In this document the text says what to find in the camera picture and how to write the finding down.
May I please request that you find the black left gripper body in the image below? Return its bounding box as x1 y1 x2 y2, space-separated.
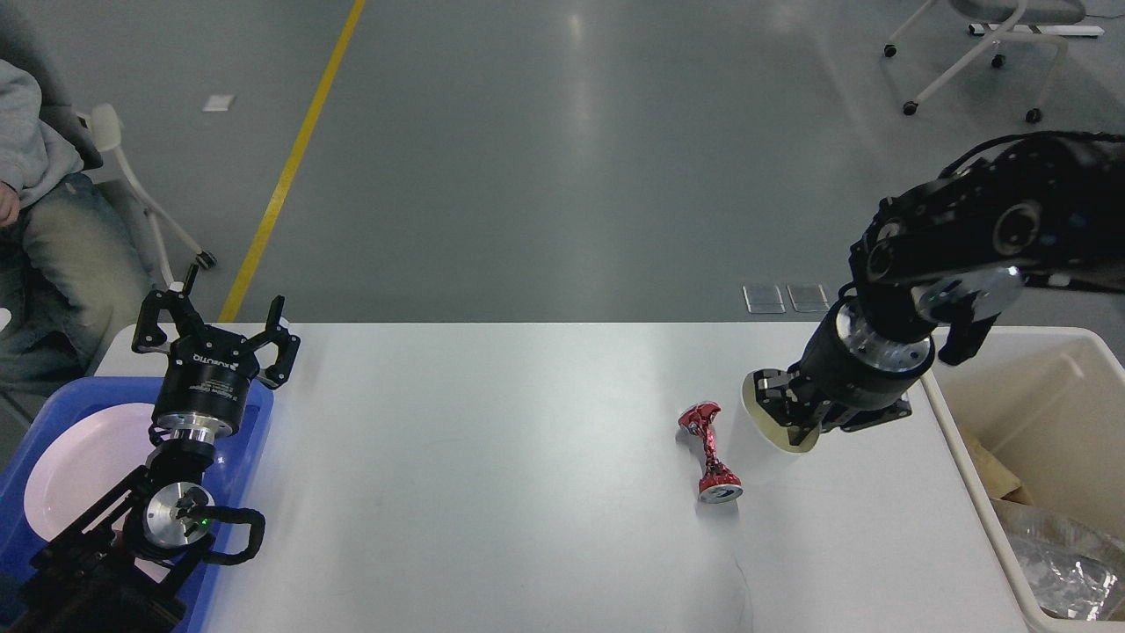
151 327 260 445

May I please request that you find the crushed red can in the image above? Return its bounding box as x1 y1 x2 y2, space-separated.
678 401 744 505

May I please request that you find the grey office chair left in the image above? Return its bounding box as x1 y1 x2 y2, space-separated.
1 1 216 293

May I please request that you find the white paper cup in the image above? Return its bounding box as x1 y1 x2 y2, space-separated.
743 368 821 455

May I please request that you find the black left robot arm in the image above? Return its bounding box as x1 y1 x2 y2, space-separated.
11 266 302 632

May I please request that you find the white floor tag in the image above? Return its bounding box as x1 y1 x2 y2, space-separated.
201 94 236 114

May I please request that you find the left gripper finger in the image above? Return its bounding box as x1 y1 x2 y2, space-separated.
244 295 302 391
131 263 206 355

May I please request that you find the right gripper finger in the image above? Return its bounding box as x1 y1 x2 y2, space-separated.
839 394 912 433
752 367 827 447

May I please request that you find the left floor plate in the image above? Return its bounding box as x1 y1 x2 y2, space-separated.
743 284 788 314

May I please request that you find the floor plate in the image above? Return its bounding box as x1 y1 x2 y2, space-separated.
788 284 831 314
743 284 788 314

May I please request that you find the white rolling chair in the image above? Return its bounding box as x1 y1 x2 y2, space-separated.
901 1 1088 125

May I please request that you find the silver foil wrapper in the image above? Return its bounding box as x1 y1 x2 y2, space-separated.
991 499 1124 622

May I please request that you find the white plastic bin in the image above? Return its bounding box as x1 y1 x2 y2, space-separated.
921 327 1124 632

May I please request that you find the right floor plate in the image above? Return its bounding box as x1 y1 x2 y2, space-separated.
788 284 831 314

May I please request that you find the blue plastic tray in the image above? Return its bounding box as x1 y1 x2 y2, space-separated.
1 377 273 632

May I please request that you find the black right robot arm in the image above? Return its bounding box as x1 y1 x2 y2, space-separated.
749 132 1124 452

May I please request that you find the white bar far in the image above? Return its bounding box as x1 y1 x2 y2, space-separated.
968 22 1105 39

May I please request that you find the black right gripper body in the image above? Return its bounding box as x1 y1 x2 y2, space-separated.
792 301 933 427

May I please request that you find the pink plate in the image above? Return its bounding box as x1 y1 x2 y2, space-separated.
24 403 154 541

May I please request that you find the seated person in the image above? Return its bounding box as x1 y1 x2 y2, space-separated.
1 62 152 397

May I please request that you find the large brown paper bag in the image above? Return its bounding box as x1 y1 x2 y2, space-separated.
957 426 1035 507

